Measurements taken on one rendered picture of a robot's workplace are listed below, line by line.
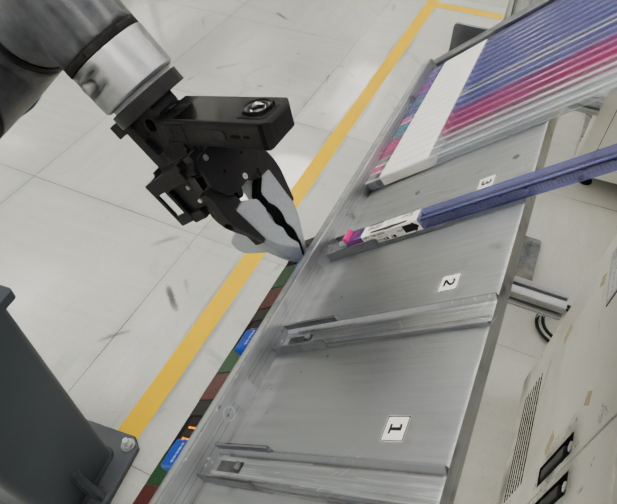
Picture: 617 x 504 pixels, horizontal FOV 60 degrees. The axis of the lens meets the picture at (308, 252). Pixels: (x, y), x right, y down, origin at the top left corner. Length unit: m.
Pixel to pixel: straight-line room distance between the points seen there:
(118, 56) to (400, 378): 0.33
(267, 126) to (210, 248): 1.09
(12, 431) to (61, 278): 0.69
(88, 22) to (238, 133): 0.14
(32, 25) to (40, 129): 1.60
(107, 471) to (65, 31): 0.91
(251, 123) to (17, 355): 0.55
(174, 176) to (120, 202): 1.21
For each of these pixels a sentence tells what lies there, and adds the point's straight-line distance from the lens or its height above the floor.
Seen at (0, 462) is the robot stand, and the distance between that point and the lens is 0.94.
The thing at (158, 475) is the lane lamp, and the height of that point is 0.66.
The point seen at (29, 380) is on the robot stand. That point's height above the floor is 0.39.
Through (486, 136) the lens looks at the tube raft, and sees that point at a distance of 0.50.
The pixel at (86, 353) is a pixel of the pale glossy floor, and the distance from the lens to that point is 1.38.
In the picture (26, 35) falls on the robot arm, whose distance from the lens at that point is 0.51.
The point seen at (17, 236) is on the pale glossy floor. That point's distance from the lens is 1.71.
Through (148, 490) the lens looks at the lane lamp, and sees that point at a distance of 0.49.
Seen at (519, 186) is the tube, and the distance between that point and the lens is 0.40.
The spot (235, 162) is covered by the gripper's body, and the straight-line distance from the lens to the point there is 0.50.
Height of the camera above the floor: 1.10
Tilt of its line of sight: 49 degrees down
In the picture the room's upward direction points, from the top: straight up
